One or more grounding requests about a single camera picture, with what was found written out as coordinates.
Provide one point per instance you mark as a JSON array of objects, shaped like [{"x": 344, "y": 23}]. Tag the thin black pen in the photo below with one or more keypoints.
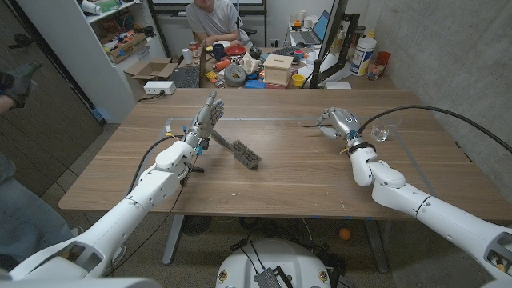
[{"x": 310, "y": 126}]

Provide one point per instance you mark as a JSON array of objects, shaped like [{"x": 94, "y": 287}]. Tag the red bowl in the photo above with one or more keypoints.
[{"x": 236, "y": 50}]

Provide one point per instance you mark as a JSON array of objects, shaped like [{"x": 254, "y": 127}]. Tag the black floor fan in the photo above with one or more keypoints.
[{"x": 196, "y": 225}]

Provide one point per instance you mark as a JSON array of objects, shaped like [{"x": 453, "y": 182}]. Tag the white canister blue label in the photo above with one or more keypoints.
[{"x": 362, "y": 56}]

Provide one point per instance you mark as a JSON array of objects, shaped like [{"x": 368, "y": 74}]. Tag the grey bristle brush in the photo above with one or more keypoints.
[{"x": 246, "y": 155}]

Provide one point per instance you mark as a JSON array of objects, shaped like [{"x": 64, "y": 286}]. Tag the red soda can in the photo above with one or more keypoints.
[{"x": 194, "y": 49}]

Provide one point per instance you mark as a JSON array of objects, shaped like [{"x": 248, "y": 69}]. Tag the operator bare forearm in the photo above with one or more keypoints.
[{"x": 5, "y": 105}]

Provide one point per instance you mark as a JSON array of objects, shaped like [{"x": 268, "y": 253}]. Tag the white can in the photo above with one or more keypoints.
[{"x": 186, "y": 56}]

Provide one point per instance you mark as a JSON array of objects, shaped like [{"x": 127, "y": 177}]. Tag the cardboard box of clutter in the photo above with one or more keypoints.
[{"x": 126, "y": 48}]

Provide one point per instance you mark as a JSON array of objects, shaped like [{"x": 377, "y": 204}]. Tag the grey duct tape roll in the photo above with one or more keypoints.
[{"x": 229, "y": 78}]

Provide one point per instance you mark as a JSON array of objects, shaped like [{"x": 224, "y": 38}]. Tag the red cup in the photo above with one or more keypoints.
[{"x": 384, "y": 57}]

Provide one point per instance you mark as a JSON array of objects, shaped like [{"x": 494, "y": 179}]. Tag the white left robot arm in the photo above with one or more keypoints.
[{"x": 152, "y": 188}]

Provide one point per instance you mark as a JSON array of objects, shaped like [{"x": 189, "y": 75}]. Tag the wooden box with slot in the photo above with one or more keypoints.
[{"x": 277, "y": 70}]

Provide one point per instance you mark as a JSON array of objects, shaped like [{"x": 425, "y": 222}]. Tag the black keyboard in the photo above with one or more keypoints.
[{"x": 286, "y": 50}]

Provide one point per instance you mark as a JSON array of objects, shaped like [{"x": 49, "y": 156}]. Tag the operator grey clothed body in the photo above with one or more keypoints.
[{"x": 24, "y": 224}]

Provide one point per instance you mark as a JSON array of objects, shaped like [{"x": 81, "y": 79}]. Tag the open cardboard box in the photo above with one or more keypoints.
[{"x": 150, "y": 70}]

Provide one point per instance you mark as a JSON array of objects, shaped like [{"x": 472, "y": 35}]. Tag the dark blue mug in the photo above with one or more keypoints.
[{"x": 218, "y": 52}]

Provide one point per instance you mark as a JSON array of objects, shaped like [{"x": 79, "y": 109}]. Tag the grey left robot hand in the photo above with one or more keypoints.
[{"x": 204, "y": 120}]

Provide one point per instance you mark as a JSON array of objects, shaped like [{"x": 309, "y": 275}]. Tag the silver laptop blue screen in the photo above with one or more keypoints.
[{"x": 310, "y": 37}]

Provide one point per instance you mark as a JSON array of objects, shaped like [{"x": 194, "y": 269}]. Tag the black open laptop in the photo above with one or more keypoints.
[{"x": 186, "y": 78}]

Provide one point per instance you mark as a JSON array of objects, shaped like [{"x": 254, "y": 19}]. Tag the black monitor on stand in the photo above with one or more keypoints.
[{"x": 332, "y": 32}]

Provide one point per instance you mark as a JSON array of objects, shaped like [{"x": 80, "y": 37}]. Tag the white shelf unit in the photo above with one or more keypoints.
[{"x": 80, "y": 60}]

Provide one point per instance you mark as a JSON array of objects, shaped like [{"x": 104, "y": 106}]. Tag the white power strip box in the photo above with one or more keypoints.
[{"x": 159, "y": 88}]

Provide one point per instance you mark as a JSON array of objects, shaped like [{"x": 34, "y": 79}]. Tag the orange ball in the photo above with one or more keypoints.
[{"x": 345, "y": 234}]

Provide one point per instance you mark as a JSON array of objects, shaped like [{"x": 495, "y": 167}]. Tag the yellow cup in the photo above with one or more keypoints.
[{"x": 298, "y": 81}]

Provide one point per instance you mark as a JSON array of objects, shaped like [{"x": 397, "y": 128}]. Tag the seated person grey shirt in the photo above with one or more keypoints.
[{"x": 216, "y": 20}]

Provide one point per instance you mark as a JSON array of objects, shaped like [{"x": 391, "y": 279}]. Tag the clear water bottle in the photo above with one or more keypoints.
[{"x": 311, "y": 58}]

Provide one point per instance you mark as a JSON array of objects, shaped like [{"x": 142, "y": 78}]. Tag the grey table leg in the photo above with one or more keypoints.
[
  {"x": 377, "y": 246},
  {"x": 173, "y": 240}
]

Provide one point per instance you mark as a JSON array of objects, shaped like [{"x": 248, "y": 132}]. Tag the clear glass cup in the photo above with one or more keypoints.
[{"x": 380, "y": 134}]

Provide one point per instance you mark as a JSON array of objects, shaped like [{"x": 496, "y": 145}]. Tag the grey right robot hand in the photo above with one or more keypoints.
[{"x": 344, "y": 122}]

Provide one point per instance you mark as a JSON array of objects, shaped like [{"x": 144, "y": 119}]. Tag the orange hand tool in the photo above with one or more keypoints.
[{"x": 222, "y": 65}]

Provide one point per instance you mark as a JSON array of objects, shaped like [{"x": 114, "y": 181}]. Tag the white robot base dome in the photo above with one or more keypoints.
[{"x": 276, "y": 260}]

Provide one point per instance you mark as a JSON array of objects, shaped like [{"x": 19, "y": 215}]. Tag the thin pole with black grips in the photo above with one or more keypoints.
[{"x": 237, "y": 20}]

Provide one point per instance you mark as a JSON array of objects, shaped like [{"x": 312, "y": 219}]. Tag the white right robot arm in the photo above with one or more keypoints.
[{"x": 400, "y": 192}]

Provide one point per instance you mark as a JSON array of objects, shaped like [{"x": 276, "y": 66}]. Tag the beige crumpled cloth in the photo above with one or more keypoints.
[{"x": 249, "y": 64}]

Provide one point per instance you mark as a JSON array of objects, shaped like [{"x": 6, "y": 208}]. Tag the glass with small items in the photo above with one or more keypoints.
[{"x": 376, "y": 71}]

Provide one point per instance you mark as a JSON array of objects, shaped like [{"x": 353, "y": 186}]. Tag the operator black gloved hand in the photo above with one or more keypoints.
[{"x": 20, "y": 86}]

